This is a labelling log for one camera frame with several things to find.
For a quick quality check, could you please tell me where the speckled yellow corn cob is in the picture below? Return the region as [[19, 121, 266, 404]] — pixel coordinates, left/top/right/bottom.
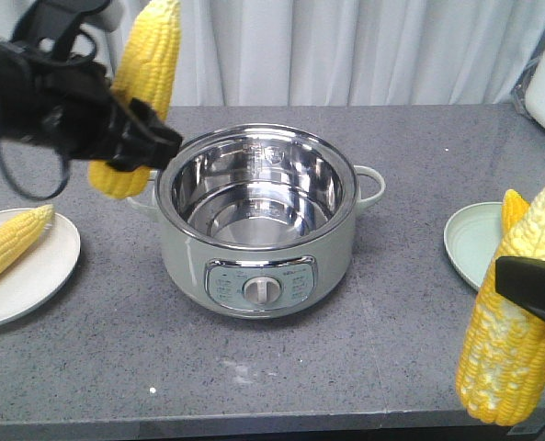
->
[[455, 187, 545, 426]]

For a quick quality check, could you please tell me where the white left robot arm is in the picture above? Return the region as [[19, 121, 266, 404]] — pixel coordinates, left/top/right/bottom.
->
[[0, 1, 383, 319]]

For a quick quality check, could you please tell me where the green plate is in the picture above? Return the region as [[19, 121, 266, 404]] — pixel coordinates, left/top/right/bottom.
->
[[443, 202, 502, 291]]

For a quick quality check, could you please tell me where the grey curtain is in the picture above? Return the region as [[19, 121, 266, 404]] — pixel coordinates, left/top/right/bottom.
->
[[173, 1, 545, 106]]

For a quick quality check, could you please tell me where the white plate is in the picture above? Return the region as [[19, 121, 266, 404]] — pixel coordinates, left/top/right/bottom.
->
[[0, 213, 81, 325]]

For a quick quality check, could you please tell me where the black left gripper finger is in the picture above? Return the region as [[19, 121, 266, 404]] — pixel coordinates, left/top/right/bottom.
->
[[494, 256, 545, 322]]

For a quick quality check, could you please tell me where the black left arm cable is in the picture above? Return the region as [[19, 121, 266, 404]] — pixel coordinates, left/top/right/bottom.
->
[[0, 27, 99, 201]]

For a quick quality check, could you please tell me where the green electric cooking pot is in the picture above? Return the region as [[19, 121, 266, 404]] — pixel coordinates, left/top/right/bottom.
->
[[131, 123, 386, 319]]

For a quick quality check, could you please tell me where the pale yellow corn cob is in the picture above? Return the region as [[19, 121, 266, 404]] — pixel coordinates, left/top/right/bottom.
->
[[0, 204, 55, 275]]

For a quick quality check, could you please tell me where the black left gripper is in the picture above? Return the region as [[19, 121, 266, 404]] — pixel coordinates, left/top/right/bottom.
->
[[0, 40, 183, 172]]

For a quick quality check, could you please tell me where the bright yellow corn cob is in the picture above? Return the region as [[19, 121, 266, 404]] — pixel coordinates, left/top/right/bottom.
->
[[88, 0, 181, 199]]

